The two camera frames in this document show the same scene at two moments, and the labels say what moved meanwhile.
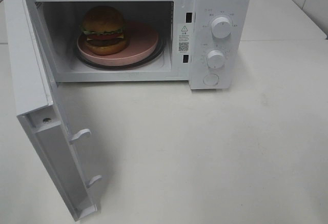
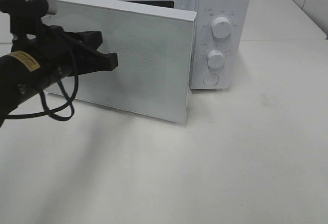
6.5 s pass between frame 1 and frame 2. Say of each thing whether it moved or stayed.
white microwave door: moved
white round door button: stayed
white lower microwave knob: stayed
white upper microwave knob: stayed
